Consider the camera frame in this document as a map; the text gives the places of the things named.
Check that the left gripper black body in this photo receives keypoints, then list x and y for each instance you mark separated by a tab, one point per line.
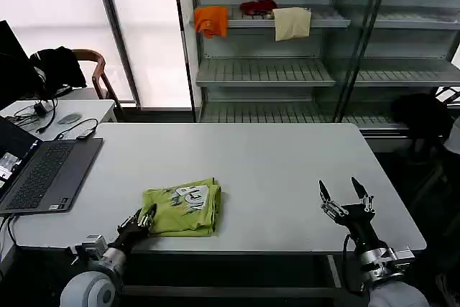
131	237

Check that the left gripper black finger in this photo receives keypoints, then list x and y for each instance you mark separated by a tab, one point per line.
151	213
131	221

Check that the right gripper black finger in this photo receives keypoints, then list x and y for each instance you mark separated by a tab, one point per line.
360	190
326	195

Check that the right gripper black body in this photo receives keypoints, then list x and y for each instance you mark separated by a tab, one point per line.
361	222

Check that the lime green t-shirt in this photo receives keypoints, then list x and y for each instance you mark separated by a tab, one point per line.
185	210

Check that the black office chair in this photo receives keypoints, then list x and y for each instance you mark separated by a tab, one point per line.
426	131

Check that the dark grey laptop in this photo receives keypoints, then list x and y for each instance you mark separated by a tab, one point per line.
46	174

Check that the grey computer mouse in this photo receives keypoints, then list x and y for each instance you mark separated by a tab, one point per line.
69	118

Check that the small white side table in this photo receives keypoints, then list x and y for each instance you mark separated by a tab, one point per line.
64	111

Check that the brown wooden chair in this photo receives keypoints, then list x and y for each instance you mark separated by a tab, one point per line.
95	69

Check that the grey metal shelf with cloths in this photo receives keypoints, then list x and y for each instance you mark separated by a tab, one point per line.
287	44

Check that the black jacket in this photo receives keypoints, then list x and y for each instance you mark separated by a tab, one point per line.
58	69

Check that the black monitor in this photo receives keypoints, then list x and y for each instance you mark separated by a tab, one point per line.
14	66

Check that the grey window frame post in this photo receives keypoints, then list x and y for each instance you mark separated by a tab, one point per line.
115	34

